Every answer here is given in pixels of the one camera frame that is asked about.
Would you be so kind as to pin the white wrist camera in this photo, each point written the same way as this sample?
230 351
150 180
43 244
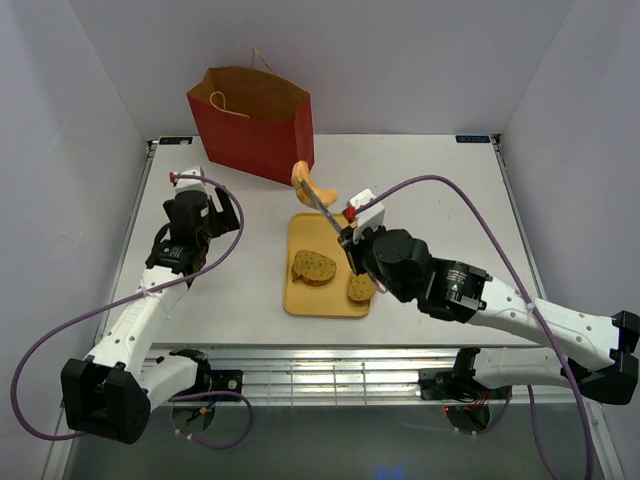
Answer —
363 212
189 180

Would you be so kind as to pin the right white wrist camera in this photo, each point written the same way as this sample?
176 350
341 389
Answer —
363 212

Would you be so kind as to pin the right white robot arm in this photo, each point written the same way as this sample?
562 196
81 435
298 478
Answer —
593 353

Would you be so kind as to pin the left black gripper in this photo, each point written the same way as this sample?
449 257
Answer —
225 221

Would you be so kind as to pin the pale orange croissant bread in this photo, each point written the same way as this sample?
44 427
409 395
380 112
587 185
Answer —
307 192

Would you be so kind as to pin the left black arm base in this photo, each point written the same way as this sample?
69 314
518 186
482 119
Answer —
220 382

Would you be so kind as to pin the seeded bread slice right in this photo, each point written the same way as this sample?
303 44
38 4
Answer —
360 288

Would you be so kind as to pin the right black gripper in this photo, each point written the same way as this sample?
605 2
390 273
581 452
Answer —
346 239

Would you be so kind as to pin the metal tongs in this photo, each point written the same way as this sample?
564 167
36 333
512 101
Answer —
325 207

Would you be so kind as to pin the yellow plastic tray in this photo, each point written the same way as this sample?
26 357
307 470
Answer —
312 232

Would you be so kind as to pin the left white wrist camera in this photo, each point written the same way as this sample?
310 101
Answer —
189 180

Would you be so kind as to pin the seeded bread slice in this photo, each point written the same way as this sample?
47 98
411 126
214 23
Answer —
360 288
313 268

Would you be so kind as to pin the seeded bread slice left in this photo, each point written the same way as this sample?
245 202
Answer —
313 268

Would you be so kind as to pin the red paper bag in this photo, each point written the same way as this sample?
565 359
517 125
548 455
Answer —
253 120

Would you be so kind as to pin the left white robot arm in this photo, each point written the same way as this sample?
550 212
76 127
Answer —
109 393

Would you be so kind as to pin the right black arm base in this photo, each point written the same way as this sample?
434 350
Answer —
458 383

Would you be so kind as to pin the aluminium table frame rail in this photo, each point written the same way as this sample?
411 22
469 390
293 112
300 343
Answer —
320 377

